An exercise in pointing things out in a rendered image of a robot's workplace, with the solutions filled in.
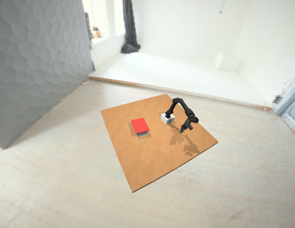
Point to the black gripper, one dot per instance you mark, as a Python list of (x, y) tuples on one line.
[(185, 126)]

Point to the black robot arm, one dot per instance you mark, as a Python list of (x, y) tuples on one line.
[(188, 111)]

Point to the red lid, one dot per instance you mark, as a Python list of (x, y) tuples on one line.
[(140, 125)]

